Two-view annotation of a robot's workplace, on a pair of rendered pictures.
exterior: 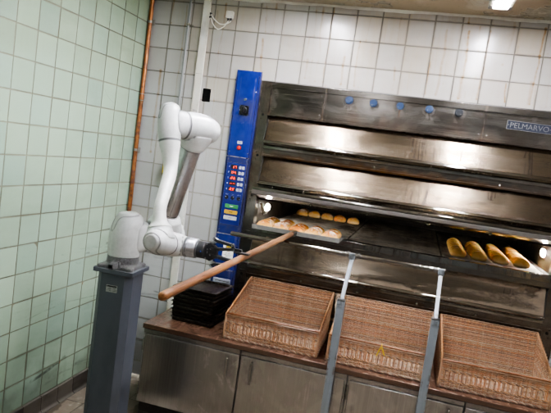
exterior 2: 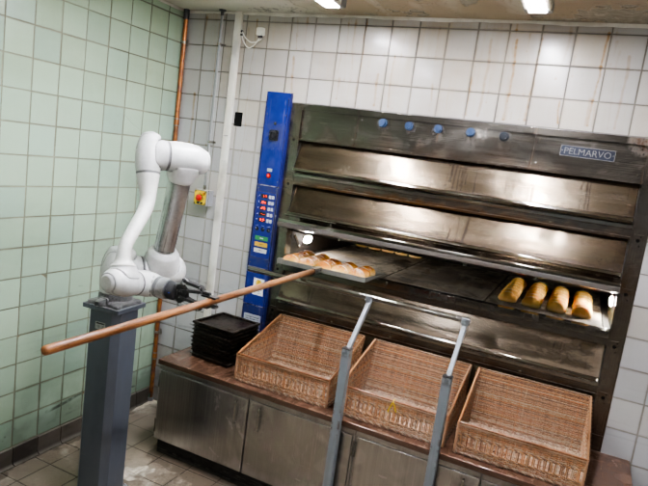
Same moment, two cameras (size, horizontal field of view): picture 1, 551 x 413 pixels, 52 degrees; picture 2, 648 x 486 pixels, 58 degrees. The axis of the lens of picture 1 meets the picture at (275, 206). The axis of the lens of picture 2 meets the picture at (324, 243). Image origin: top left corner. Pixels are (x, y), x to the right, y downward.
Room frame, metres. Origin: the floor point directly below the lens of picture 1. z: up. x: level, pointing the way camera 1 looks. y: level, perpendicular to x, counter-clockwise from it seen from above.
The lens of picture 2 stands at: (0.27, -0.68, 1.84)
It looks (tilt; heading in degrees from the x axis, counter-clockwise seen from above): 9 degrees down; 10
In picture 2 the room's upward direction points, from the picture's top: 8 degrees clockwise
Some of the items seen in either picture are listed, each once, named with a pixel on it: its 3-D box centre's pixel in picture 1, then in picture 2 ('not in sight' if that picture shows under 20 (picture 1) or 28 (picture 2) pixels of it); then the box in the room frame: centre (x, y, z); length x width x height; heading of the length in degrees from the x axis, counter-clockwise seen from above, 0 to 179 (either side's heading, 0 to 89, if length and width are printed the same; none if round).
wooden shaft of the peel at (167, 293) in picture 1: (247, 255); (221, 298); (2.49, 0.09, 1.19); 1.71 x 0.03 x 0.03; 166
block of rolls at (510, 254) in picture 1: (484, 251); (547, 295); (3.70, -1.41, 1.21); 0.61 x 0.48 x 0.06; 166
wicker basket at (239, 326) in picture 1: (280, 313); (301, 356); (3.29, -0.12, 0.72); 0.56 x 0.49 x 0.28; 77
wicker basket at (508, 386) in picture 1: (489, 357); (525, 422); (3.01, -1.28, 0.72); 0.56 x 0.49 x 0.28; 77
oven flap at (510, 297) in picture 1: (388, 274); (423, 318); (3.42, -0.74, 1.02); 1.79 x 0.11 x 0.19; 76
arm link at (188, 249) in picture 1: (192, 247); (164, 288); (2.48, 0.34, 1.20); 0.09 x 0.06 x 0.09; 166
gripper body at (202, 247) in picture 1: (207, 251); (178, 292); (2.46, 0.27, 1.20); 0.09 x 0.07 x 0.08; 76
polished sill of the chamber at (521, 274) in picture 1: (392, 251); (428, 293); (3.44, -0.75, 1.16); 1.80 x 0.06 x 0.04; 76
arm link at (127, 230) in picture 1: (127, 233); (120, 268); (2.77, 0.71, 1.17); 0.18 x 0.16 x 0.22; 133
